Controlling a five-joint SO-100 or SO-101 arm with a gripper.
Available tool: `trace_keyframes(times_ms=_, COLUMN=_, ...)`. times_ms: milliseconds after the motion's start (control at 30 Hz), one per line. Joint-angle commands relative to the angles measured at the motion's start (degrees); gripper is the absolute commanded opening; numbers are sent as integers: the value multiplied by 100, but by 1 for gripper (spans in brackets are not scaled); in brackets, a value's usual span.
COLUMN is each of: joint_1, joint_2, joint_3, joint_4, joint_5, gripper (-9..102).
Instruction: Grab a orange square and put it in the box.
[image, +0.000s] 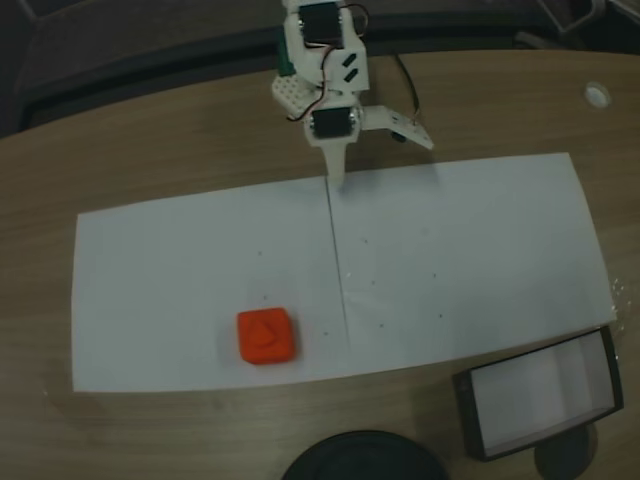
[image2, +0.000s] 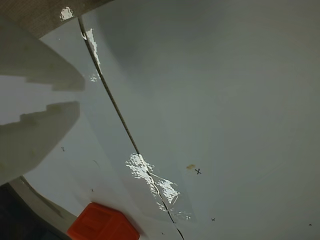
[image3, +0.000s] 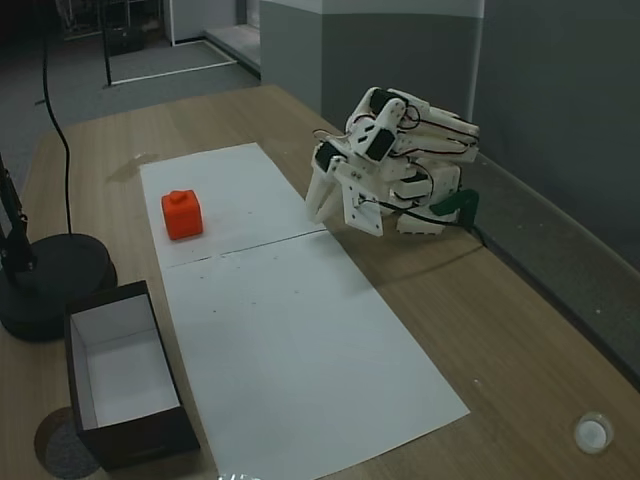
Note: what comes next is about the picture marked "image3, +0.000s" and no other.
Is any black desk stand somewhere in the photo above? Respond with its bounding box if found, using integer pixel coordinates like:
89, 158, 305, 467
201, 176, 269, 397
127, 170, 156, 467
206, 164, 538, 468
0, 149, 119, 344

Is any brown cardboard box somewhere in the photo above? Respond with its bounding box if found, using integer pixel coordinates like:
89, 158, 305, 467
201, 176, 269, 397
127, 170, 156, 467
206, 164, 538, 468
63, 279, 201, 474

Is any black stand cable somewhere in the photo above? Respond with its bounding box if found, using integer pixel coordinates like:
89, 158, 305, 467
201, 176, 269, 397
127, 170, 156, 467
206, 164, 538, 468
42, 0, 75, 236

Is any white paper sheet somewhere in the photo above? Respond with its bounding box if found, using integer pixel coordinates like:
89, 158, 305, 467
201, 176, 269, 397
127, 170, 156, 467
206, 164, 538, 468
162, 229, 471, 480
139, 142, 329, 269

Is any green table clamp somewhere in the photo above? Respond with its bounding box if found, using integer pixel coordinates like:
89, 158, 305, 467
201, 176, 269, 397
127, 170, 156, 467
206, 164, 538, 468
430, 188, 481, 229

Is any white gripper camera mount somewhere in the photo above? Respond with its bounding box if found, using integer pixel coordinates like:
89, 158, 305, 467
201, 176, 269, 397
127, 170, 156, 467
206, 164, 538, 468
339, 167, 387, 237

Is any orange cube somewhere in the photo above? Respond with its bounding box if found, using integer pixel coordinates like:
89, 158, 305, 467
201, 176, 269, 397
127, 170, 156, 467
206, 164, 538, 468
160, 188, 207, 242

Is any white round table cap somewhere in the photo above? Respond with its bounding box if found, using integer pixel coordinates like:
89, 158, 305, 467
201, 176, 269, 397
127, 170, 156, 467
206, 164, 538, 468
573, 411, 614, 455

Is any black camera cable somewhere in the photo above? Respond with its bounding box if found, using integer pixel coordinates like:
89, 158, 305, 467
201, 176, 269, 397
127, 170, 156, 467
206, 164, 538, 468
357, 197, 489, 249

